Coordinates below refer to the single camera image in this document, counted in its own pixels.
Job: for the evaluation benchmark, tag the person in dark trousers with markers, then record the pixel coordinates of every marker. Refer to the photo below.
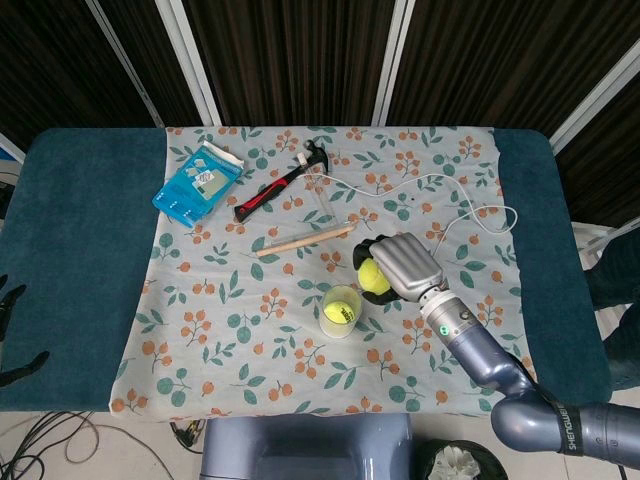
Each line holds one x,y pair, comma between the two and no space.
620,280

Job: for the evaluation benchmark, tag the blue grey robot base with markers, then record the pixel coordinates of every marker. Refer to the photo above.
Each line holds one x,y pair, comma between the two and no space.
300,450

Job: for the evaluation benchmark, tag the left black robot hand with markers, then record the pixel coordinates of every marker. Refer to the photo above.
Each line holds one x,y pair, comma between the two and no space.
10,305

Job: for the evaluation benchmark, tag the black waste bin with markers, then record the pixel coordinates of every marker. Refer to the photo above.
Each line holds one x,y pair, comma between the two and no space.
430,452

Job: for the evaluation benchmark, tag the clear plastic cup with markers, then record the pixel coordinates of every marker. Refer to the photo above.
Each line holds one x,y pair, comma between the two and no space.
340,330

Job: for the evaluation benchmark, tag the floral orange green tablecloth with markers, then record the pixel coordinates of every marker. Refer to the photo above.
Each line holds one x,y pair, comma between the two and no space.
225,310

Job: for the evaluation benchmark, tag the dark white framed folding screen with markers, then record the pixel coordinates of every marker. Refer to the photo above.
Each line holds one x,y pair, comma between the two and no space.
300,55

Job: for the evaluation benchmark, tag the light wooden stick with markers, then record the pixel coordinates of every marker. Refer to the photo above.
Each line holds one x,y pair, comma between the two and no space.
300,241

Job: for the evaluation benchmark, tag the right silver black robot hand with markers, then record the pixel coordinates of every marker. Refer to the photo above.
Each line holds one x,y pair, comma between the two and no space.
407,265

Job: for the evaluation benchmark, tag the blue tissue packet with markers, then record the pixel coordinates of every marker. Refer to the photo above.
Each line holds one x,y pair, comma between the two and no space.
195,187

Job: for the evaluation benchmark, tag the plain yellow tennis ball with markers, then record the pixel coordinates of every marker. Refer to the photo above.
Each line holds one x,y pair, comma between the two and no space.
371,277

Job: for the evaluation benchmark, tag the clear glass tube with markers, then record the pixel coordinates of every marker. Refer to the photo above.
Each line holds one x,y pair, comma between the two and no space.
324,195
300,235

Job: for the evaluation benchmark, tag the teal table cover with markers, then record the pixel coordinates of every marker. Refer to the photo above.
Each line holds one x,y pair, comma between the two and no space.
75,250

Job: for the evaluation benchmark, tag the right blue grey robot arm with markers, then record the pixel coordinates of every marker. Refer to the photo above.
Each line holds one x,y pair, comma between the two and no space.
475,345

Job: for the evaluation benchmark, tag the white crumpled paper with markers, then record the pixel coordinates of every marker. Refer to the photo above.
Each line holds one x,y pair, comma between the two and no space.
455,462

